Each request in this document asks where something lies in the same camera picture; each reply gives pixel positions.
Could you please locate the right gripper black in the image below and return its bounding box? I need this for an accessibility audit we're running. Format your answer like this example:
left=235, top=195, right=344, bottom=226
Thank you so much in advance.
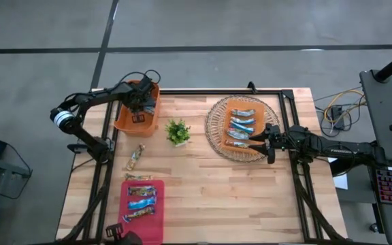
left=246, top=122, right=299, bottom=165

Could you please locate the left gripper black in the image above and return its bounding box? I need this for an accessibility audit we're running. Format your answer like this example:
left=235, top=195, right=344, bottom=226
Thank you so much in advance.
left=125, top=75, right=159, bottom=124

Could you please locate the orange plastic bin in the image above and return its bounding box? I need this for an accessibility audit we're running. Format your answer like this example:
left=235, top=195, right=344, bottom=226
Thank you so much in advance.
left=113, top=80, right=161, bottom=138

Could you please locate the dark blue granola bar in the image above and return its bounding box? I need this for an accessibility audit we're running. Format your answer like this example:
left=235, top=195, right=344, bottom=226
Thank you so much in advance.
left=122, top=206, right=156, bottom=223

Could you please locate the small green potted plant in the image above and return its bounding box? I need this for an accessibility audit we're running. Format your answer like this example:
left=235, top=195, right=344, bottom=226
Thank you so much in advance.
left=164, top=118, right=192, bottom=147

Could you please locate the round wicker basket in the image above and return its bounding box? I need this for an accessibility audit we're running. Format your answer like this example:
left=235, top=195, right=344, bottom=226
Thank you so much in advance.
left=204, top=95, right=280, bottom=163

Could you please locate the black power adapter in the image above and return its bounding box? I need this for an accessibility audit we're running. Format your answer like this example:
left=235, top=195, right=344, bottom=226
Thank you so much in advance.
left=330, top=105, right=345, bottom=130

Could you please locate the white paper sheet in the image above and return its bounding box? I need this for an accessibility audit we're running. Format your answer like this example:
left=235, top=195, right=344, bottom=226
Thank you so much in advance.
left=331, top=173, right=349, bottom=191

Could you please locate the pink plastic bin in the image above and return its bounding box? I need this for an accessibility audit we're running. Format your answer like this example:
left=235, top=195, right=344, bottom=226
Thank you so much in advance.
left=117, top=179, right=165, bottom=245

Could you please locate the dark grey desk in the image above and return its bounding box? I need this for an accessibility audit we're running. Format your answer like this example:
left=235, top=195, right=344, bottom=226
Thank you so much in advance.
left=359, top=69, right=392, bottom=245

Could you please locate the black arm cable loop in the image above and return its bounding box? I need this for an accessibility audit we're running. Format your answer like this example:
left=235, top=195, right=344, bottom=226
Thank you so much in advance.
left=119, top=69, right=162, bottom=90

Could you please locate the black aluminium table frame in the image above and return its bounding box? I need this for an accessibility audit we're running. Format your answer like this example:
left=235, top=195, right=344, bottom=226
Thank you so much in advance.
left=58, top=81, right=348, bottom=245

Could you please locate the black cable bundle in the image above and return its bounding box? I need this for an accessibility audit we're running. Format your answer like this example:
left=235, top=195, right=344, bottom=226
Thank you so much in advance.
left=314, top=86, right=367, bottom=139

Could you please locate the yellow cable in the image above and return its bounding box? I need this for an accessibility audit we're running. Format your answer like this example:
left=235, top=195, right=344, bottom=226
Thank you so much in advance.
left=323, top=90, right=365, bottom=123

